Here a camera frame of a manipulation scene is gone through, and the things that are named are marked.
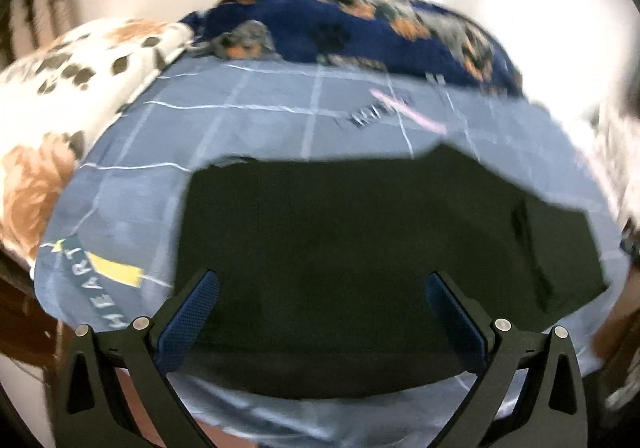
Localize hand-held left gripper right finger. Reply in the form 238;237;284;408
425;270;588;448

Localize white floral pillow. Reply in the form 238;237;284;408
0;18;198;263

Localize blue checked bed sheet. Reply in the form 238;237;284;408
30;60;636;448

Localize navy floral pillow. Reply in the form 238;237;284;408
180;0;526;101

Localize beige patterned curtain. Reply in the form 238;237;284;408
0;0;76;71

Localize wooden bed frame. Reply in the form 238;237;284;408
0;253;63;371

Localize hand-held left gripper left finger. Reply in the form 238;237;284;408
55;269;221;448

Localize black pants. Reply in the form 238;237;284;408
170;140;618;401

